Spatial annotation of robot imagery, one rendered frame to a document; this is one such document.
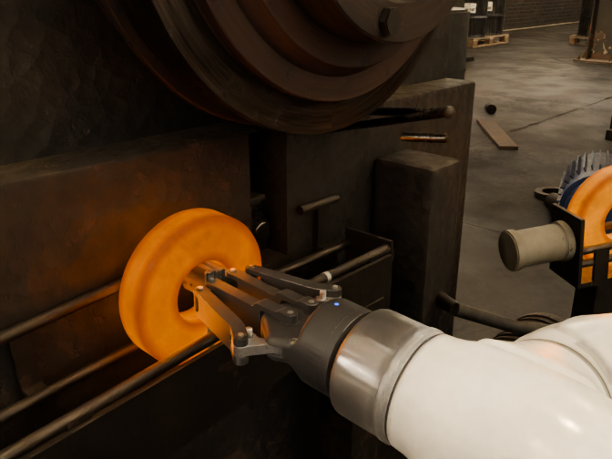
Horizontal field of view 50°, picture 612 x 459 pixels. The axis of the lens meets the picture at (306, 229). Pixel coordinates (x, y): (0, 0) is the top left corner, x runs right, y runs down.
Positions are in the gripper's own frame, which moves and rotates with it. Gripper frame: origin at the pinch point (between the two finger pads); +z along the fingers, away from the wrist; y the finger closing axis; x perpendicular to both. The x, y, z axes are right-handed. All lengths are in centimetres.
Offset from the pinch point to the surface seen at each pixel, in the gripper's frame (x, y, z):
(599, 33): -56, 866, 270
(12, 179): 10.4, -12.9, 7.9
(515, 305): -78, 157, 31
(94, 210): 6.0, -6.1, 7.2
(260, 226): -2.2, 16.3, 8.0
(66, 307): -1.9, -10.7, 5.6
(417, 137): 11.0, 24.1, -8.1
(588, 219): -4, 56, -18
